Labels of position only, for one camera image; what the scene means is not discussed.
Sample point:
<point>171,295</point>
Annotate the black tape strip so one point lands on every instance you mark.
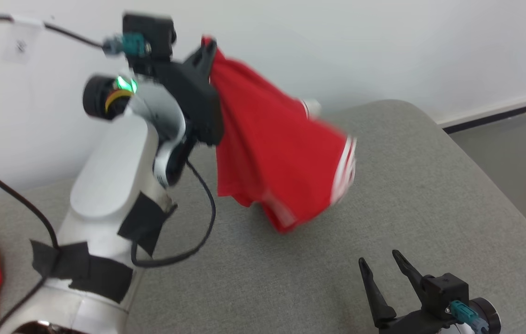
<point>144,222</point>
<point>86,271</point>

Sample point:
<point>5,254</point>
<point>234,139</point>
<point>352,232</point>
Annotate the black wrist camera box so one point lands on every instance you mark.
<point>446,290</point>
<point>149,32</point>

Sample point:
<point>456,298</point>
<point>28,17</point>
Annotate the red Bulls basketball jersey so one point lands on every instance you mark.
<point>267,153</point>

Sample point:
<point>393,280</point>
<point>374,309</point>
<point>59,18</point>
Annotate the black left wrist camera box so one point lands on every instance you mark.
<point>149,32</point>

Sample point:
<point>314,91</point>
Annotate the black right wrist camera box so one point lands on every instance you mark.
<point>446,290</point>

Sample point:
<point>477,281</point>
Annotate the white and black baseboard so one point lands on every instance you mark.
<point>499,111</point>

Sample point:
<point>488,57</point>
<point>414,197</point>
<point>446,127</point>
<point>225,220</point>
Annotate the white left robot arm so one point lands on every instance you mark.
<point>105,185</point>

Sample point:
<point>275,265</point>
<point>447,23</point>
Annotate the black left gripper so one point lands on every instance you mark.
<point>198,106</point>

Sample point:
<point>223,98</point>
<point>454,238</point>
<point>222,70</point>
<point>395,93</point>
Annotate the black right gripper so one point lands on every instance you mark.
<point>416,324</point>

